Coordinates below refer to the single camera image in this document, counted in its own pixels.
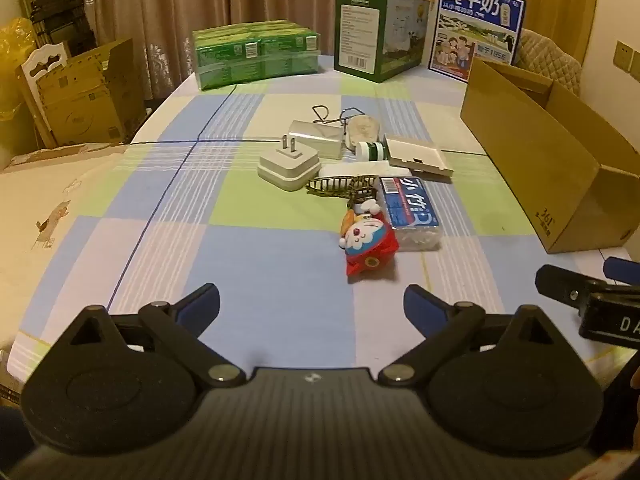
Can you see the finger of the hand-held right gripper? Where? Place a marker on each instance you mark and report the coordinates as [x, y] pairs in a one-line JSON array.
[[555, 282], [622, 269]]

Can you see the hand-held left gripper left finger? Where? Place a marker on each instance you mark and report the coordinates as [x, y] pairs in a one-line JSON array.
[[200, 305]]

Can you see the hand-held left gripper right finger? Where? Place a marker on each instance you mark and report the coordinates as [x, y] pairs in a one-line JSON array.
[[420, 305]]

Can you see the blue label tissue pack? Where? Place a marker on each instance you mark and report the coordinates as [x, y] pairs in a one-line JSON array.
[[407, 210]]

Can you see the shallow white tray box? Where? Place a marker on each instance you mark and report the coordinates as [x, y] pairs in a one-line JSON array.
[[415, 152]]

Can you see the brown cardboard box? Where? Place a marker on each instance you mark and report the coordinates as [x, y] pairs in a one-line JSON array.
[[525, 130]]

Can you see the small white bottle green cap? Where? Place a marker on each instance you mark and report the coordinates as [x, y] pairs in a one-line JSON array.
[[370, 151]]

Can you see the beige oval case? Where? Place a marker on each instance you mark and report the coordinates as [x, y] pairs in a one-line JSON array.
[[362, 130]]

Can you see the long white plastic device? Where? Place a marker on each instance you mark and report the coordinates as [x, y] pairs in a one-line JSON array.
[[320, 140]]

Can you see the red plush toy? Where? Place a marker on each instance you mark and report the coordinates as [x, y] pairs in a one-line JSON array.
[[367, 245]]

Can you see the checked tablecloth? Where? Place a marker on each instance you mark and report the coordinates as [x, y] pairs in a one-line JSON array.
[[250, 240]]

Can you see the white plug adapter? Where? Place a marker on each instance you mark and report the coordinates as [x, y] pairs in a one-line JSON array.
[[287, 167]]

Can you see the beige cartoon printed cloth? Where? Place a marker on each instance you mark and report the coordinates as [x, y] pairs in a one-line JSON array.
[[40, 200]]

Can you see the beige quilted chair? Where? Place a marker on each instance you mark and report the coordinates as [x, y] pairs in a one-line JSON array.
[[550, 55]]

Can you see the flattened brown cardboard cartons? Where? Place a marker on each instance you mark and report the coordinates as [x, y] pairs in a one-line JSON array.
[[80, 100]]

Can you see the green shrink-wrapped carton pack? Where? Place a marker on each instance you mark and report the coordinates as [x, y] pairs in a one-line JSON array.
[[250, 55]]

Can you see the blue milk carton box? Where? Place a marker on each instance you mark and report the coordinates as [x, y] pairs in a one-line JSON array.
[[475, 20]]

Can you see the green milk carton box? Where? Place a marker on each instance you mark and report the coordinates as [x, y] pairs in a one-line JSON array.
[[360, 35]]

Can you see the brown patterned curtain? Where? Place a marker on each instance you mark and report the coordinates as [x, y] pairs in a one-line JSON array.
[[175, 0]]

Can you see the yellow plastic bag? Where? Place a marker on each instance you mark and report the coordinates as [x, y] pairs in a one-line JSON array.
[[15, 50]]

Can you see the beige wall socket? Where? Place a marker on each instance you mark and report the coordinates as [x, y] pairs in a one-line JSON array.
[[636, 62], [622, 56]]

